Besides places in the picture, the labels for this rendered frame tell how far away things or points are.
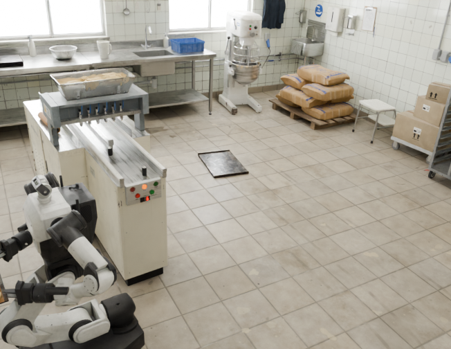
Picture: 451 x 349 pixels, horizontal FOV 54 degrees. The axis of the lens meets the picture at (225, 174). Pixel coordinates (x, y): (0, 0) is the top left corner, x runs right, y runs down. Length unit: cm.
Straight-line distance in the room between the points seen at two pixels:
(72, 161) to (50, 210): 134
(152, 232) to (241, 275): 77
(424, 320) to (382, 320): 29
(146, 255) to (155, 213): 34
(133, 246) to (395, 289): 194
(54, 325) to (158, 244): 96
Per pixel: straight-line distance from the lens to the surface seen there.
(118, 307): 273
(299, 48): 744
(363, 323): 326
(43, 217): 216
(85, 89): 338
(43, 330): 264
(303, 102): 636
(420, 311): 351
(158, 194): 297
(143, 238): 314
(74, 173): 352
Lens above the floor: 220
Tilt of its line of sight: 27 degrees down
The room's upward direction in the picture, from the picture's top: 3 degrees clockwise
